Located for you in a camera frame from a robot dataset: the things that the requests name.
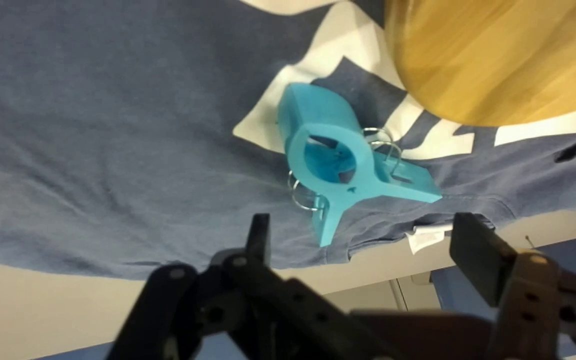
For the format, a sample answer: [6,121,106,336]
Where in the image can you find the blue printed t-shirt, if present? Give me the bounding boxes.
[0,0,576,278]

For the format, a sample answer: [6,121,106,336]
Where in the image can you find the blue plastic clamp peg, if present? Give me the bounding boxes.
[275,84,441,247]

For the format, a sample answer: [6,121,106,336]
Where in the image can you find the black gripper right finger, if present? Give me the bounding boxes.
[450,213,515,307]

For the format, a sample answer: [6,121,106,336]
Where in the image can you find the wooden peg rack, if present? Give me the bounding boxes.
[384,0,576,127]

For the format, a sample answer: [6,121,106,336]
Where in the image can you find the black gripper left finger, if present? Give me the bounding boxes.
[243,214,269,265]

